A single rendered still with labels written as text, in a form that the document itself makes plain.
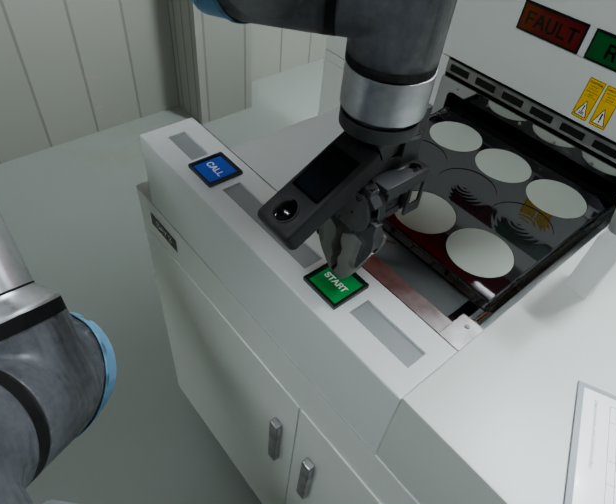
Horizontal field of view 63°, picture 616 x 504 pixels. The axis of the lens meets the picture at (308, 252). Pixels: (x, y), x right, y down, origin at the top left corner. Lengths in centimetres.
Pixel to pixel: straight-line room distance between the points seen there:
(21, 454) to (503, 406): 42
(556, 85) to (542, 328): 51
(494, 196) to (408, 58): 53
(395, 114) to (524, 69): 64
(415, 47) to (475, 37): 69
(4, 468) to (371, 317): 37
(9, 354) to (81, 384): 7
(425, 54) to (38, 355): 39
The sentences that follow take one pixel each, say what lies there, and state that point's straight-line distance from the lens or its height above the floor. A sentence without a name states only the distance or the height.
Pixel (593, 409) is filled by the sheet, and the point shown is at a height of 97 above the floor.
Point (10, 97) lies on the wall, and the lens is 243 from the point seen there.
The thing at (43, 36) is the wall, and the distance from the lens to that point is 238.
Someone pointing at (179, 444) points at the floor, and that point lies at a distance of 154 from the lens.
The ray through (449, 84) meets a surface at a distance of 112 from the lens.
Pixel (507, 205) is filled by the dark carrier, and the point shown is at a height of 90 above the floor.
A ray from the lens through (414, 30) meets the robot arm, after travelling 39.
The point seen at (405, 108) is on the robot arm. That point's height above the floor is 121.
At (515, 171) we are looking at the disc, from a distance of 97.
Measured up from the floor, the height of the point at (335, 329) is 96.
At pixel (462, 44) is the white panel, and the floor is 101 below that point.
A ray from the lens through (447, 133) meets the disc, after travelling 101.
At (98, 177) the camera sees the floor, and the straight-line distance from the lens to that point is 235.
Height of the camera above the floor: 141
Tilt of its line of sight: 47 degrees down
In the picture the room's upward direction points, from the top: 7 degrees clockwise
